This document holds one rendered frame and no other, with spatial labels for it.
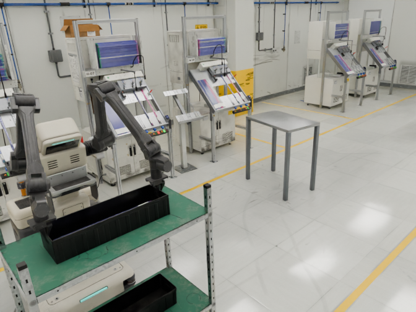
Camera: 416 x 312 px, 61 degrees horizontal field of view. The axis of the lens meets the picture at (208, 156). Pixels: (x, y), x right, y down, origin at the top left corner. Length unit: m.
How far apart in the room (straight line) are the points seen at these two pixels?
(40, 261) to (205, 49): 3.94
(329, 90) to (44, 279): 6.86
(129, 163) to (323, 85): 4.72
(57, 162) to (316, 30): 6.46
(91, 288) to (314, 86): 6.41
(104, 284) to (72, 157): 0.90
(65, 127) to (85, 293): 1.08
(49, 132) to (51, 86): 3.62
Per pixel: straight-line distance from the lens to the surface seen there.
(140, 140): 1.73
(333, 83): 7.69
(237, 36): 6.93
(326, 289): 2.87
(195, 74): 4.98
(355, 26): 9.03
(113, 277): 2.58
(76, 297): 2.52
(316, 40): 7.81
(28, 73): 5.53
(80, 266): 1.59
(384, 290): 2.99
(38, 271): 1.64
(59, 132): 2.04
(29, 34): 5.53
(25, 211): 2.47
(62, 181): 2.14
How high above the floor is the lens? 1.88
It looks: 22 degrees down
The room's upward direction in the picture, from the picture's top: 2 degrees counter-clockwise
